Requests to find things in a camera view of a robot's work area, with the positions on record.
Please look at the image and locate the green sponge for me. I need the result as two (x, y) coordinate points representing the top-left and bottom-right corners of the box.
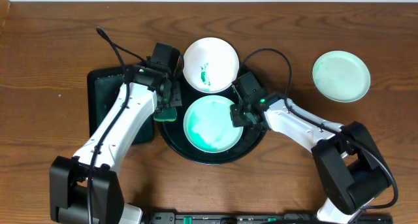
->
(153, 107), (177, 122)

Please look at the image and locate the light green stained plate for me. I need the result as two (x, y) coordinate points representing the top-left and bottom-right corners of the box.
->
(183, 95), (244, 153)

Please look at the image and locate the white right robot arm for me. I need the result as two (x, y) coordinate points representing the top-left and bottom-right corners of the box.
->
(231, 97), (395, 223)

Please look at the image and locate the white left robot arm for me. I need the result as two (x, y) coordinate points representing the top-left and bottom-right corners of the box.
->
(49, 76), (181, 223)

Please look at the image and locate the round black tray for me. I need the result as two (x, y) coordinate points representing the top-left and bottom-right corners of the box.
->
(156, 76), (267, 165)

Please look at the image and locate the black rectangular sponge tray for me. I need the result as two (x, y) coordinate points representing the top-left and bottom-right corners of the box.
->
(86, 65), (155, 146)

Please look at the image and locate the white plate with green stain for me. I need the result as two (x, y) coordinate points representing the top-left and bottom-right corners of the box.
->
(183, 37), (240, 93)

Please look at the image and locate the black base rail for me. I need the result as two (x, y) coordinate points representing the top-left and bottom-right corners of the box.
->
(120, 200), (394, 224)

